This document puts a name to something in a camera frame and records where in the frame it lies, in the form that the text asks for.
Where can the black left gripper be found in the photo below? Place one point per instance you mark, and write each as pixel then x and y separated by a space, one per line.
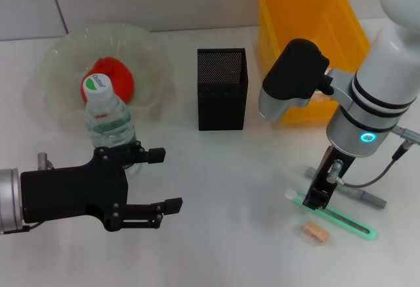
pixel 72 191

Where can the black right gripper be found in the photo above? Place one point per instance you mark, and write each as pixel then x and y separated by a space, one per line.
pixel 331 172

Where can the mint green utility knife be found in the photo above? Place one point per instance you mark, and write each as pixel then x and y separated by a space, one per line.
pixel 348 226

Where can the clear green-label water bottle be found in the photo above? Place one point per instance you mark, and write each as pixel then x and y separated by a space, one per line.
pixel 105 116

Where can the red-orange toy orange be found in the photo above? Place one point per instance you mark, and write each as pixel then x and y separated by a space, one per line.
pixel 121 73

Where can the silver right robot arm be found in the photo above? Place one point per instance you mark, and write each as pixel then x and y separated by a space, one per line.
pixel 387 70

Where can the small beige eraser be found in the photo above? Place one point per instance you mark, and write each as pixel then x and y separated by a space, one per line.
pixel 315 231

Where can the grey marker pen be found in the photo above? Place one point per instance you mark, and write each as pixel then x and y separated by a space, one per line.
pixel 370 199

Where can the black mesh pen holder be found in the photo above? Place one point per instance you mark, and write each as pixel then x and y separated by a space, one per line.
pixel 220 109

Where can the pale green glass fruit plate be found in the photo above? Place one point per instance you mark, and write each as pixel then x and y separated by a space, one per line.
pixel 147 63

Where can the yellow plastic bin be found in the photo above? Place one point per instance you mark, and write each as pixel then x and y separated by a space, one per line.
pixel 295 21

